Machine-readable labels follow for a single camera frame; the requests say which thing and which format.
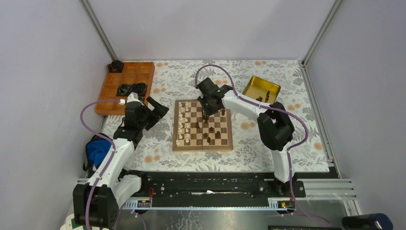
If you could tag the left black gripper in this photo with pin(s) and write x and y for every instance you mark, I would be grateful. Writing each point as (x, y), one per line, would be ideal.
(158, 112)

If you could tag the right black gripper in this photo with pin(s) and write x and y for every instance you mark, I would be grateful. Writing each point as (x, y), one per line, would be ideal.
(201, 99)

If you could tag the gold metal tin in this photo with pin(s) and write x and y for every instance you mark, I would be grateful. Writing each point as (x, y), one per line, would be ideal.
(258, 87)

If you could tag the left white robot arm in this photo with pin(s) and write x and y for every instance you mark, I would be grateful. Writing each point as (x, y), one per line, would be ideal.
(97, 202)

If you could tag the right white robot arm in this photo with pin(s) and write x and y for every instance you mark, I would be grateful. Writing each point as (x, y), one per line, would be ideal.
(275, 127)

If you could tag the wooden chess board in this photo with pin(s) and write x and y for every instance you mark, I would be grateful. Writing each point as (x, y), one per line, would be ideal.
(186, 114)

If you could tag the floral table cloth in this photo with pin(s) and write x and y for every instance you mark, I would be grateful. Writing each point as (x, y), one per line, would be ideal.
(176, 80)

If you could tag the orange compartment tray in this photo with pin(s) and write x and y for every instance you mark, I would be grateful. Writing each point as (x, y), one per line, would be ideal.
(136, 77)

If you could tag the black item tray corner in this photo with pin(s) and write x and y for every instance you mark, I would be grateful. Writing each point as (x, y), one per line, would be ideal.
(115, 66)

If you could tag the blue cloth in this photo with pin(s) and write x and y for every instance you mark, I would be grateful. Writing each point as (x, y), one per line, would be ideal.
(96, 150)

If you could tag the dark cylinder bottle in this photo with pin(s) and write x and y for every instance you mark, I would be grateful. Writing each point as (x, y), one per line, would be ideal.
(376, 221)

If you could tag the black mounting rail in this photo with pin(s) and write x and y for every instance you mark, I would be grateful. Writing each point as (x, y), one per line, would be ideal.
(214, 189)

